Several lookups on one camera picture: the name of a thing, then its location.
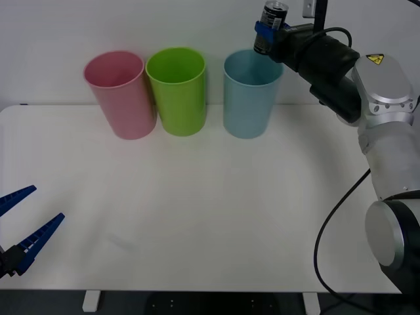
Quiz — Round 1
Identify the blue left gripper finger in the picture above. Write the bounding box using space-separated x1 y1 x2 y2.
0 184 37 217
5 213 66 277

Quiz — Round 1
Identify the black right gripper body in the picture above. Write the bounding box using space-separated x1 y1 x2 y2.
270 23 316 72

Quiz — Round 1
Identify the pale blue plastic bin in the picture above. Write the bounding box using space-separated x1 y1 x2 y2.
222 49 285 140

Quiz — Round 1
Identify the white table leg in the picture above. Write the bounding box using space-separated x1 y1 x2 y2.
302 291 321 315
81 290 101 313

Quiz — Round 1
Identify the green plastic bin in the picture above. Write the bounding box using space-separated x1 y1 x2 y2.
145 47 207 138

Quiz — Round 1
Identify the pink plastic bin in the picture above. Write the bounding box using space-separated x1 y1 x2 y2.
83 50 158 141

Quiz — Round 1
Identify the black cable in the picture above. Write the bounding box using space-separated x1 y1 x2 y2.
313 169 373 301

